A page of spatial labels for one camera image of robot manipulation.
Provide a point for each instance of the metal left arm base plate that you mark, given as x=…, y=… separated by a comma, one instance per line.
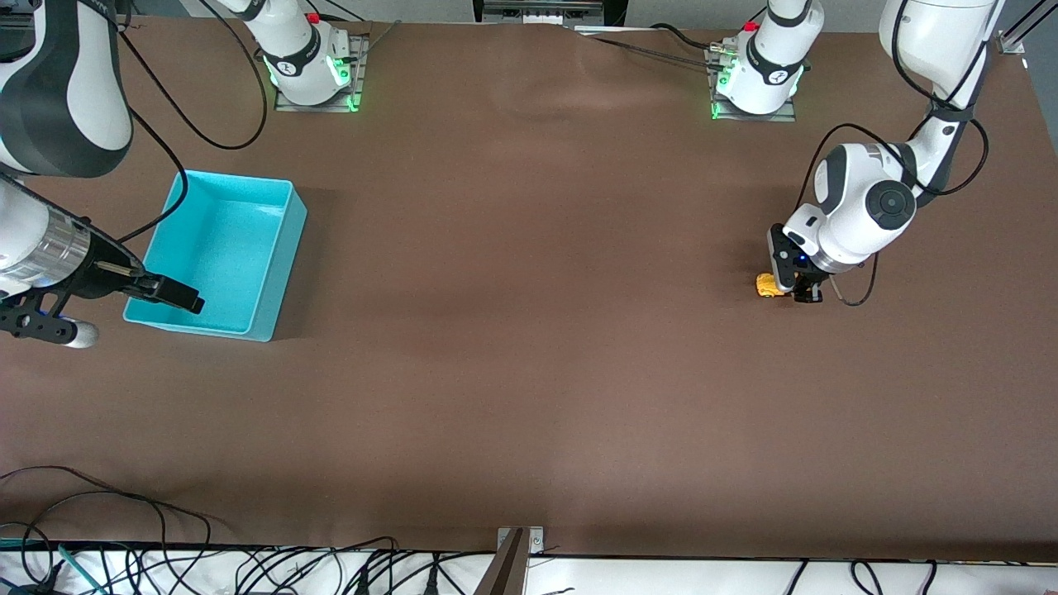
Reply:
x=789, y=114

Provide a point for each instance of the thin grey rod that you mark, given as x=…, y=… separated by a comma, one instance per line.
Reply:
x=376, y=41

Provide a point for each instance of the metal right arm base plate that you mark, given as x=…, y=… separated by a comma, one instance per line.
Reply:
x=354, y=92

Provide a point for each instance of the teal plastic bin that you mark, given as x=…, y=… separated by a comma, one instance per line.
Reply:
x=223, y=248

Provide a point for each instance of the small metal mounting plate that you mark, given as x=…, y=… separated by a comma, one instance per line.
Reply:
x=537, y=541

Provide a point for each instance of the grey power strip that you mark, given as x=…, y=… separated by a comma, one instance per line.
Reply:
x=541, y=10

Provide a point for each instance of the black power plug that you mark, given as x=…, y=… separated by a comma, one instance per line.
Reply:
x=431, y=578
x=361, y=580

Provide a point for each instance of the yellow beetle toy car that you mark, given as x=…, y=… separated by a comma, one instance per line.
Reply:
x=769, y=287

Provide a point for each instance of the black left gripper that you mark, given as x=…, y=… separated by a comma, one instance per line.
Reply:
x=806, y=287

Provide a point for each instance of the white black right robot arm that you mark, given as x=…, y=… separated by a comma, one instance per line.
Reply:
x=41, y=83

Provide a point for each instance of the grey camera pole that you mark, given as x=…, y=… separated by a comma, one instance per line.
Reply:
x=506, y=572

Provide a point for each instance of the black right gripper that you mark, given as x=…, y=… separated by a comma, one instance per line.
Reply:
x=101, y=263

